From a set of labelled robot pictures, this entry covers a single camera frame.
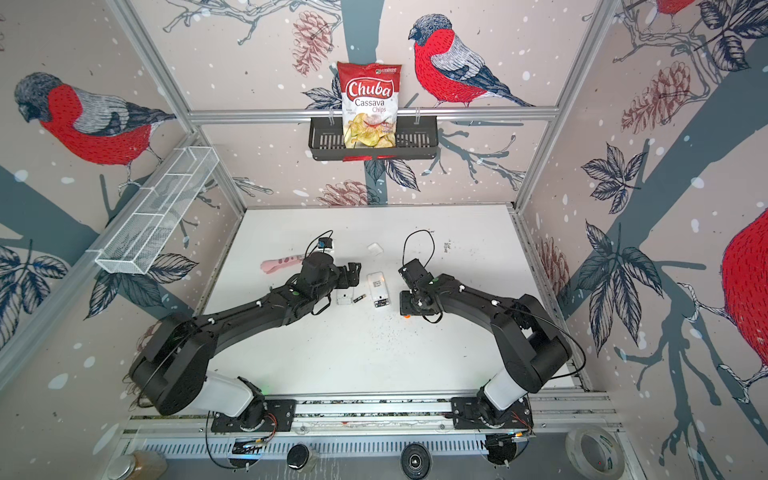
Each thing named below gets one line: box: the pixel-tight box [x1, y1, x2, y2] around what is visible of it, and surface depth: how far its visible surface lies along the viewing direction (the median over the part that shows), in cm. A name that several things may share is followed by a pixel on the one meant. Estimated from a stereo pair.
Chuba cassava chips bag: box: [337, 62, 402, 149], surface depth 86 cm
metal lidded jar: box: [107, 450, 169, 480], surface depth 61 cm
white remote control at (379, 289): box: [367, 271, 391, 309], surface depth 98 cm
